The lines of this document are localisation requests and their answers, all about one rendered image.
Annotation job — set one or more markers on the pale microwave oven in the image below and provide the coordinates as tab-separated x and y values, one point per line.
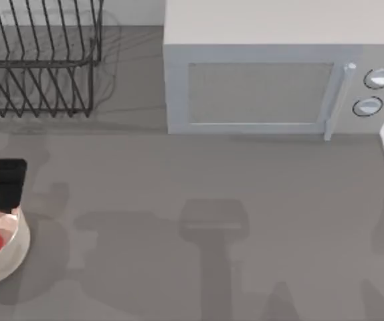
245	26

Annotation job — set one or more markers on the microwave oven door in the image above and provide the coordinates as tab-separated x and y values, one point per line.
259	93

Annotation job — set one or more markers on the small microwave knob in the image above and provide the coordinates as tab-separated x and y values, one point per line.
366	106

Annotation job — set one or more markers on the white spotted bowl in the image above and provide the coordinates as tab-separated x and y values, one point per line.
15	244

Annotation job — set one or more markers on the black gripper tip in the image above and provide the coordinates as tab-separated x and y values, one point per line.
9	187

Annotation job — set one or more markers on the large microwave knob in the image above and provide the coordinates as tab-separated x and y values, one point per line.
378	77

